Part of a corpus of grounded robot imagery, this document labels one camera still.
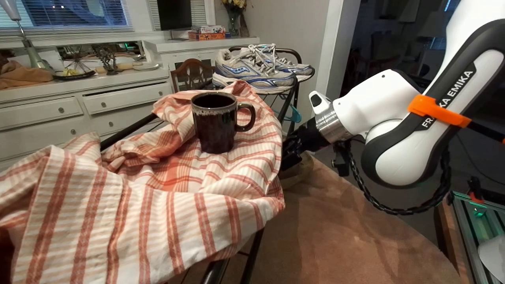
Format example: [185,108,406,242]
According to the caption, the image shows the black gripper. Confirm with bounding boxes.
[280,118,328,170]

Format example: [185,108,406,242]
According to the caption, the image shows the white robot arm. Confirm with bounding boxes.
[280,0,505,187]

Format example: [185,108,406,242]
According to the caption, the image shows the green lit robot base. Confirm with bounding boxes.
[449,176,505,284]

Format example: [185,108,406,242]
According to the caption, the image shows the brown ceramic mug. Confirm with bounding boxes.
[190,91,255,152]

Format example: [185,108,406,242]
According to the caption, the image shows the white blue sneaker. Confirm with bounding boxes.
[214,43,313,89]

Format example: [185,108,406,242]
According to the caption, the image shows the flower vase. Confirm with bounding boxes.
[222,0,245,37]

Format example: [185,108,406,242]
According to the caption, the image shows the dark wooden chair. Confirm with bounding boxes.
[170,58,214,91]

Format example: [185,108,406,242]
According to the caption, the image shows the orange box on shelf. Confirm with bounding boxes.
[189,24,227,40]

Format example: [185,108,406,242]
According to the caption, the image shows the orange white striped cloth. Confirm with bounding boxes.
[0,81,283,284]

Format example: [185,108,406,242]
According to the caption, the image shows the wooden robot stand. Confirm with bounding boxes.
[433,201,474,284]

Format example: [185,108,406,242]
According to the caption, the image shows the black plate with food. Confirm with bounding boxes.
[51,67,94,80]

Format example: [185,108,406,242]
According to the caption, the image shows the white dresser with drawers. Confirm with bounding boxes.
[0,37,257,168]

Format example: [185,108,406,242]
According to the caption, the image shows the brown cloth on dresser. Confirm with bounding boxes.
[0,56,51,89]

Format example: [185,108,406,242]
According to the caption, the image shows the silver lamp base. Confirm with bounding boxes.
[0,0,53,70]

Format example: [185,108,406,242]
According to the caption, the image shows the black metal wire rack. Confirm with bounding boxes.
[99,47,316,284]

